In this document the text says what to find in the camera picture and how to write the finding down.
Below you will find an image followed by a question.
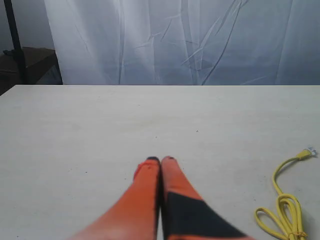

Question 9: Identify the yellow ethernet cable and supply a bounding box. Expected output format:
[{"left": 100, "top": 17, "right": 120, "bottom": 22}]
[{"left": 254, "top": 145, "right": 320, "bottom": 240}]

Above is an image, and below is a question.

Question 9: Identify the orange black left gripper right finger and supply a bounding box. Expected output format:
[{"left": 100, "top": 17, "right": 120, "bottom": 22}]
[{"left": 161, "top": 156, "right": 252, "bottom": 240}]

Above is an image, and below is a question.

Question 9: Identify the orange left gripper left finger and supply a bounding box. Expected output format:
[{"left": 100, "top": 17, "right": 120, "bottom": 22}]
[{"left": 70, "top": 156, "right": 161, "bottom": 240}]

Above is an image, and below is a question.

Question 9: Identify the black stand pole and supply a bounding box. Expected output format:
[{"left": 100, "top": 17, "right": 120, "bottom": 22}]
[{"left": 3, "top": 0, "right": 28, "bottom": 85}]

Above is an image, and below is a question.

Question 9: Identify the white backdrop curtain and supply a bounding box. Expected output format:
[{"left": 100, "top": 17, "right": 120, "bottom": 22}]
[{"left": 0, "top": 0, "right": 320, "bottom": 86}]

